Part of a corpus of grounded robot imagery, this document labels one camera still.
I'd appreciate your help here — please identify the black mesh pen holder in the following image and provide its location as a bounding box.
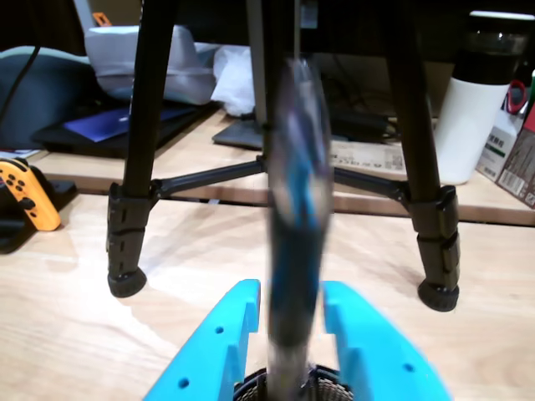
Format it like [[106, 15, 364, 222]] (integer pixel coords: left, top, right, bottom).
[[233, 363, 354, 401]]

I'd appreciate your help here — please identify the grey fabric pouch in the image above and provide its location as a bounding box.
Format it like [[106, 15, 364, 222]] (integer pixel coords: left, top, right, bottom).
[[85, 24, 218, 105]]

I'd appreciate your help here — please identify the black retractable pen silver tip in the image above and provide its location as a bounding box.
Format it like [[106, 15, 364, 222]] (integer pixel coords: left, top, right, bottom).
[[265, 56, 335, 401]]

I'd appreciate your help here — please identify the grey monitor stand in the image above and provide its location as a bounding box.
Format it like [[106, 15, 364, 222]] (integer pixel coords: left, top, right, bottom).
[[211, 0, 302, 151]]

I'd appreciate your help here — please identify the black controller dock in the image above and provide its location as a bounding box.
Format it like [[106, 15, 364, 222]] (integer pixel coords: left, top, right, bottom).
[[0, 166, 79, 254]]

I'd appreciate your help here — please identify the white and green box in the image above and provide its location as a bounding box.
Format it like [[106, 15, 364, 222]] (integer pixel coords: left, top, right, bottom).
[[476, 120, 523, 183]]

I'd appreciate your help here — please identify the thin black cable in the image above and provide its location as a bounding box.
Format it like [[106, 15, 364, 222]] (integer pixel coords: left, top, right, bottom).
[[6, 45, 43, 122]]

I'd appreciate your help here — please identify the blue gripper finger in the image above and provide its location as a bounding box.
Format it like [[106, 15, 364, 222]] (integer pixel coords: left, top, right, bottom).
[[321, 280, 455, 401], [144, 278, 262, 401]]

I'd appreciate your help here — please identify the orange game controller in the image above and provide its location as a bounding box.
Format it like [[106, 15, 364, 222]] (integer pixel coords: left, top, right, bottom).
[[0, 157, 63, 232]]

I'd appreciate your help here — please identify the flat cardboard box with labels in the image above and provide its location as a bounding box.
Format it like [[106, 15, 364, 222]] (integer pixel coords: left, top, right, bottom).
[[329, 140, 409, 176]]

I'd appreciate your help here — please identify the white tumbler with black lid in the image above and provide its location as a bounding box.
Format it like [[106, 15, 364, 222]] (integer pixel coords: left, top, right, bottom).
[[434, 10, 530, 185]]

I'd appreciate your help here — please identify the white plastic bag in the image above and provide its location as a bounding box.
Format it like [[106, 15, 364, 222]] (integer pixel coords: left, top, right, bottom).
[[211, 45, 258, 118]]

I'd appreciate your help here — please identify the red cardboard box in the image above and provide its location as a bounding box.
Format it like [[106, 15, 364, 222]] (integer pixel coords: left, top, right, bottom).
[[495, 127, 535, 210]]

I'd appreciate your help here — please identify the black tripod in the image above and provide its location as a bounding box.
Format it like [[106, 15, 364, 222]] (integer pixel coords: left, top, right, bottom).
[[106, 0, 461, 313]]

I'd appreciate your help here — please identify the black laptop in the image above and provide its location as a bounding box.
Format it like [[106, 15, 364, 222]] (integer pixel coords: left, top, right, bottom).
[[33, 104, 218, 160]]

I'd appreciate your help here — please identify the blue booklet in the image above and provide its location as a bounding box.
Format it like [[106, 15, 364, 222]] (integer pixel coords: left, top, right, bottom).
[[64, 104, 197, 143]]

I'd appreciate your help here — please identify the dark blue bag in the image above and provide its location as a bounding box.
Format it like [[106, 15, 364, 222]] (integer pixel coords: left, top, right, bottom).
[[0, 45, 101, 150]]

